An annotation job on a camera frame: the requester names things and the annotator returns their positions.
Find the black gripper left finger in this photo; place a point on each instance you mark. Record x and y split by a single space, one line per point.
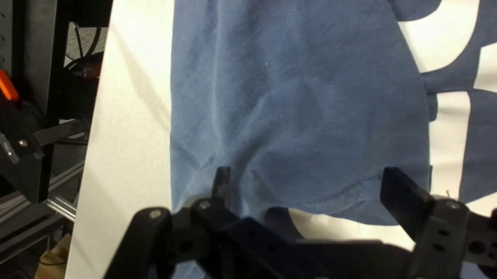
222 182

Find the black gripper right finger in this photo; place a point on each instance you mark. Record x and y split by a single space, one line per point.
408 201

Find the blue shirt with white print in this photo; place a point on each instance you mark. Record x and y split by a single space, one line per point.
289 93

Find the orange black clamp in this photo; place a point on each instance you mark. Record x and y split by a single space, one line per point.
7 85

